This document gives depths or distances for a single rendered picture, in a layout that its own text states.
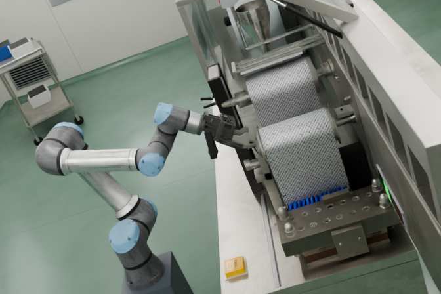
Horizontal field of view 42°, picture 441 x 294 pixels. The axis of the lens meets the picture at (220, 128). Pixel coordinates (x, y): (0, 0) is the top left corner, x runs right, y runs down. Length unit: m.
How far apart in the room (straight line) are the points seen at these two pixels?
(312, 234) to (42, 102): 5.23
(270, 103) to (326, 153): 0.30
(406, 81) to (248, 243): 1.11
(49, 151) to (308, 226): 0.91
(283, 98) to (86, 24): 5.78
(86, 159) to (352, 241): 0.91
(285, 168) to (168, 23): 5.73
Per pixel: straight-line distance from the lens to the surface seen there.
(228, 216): 2.35
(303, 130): 1.93
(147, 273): 2.19
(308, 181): 2.02
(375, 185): 1.99
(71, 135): 2.13
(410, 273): 2.02
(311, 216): 1.98
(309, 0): 1.61
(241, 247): 2.18
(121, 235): 2.13
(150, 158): 1.85
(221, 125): 1.93
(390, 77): 1.29
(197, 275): 3.60
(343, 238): 1.91
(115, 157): 1.92
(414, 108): 1.16
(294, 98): 2.13
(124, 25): 7.64
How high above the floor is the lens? 2.24
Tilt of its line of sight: 26 degrees down
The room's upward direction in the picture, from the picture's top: 22 degrees counter-clockwise
